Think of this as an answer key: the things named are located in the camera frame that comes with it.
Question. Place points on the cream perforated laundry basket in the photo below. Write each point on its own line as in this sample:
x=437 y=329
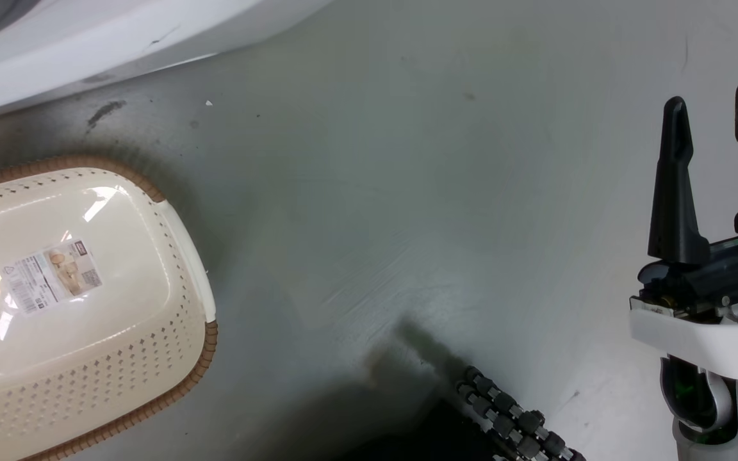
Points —
x=87 y=358

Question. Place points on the black roller robot wheel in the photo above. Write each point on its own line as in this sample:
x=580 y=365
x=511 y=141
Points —
x=510 y=416

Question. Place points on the white washing machine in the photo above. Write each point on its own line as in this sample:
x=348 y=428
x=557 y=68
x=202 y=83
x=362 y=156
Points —
x=87 y=45

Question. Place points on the paper product label sticker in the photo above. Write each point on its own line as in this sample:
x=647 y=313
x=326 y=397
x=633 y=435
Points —
x=52 y=277

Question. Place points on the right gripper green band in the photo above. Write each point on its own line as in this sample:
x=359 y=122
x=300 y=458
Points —
x=715 y=339

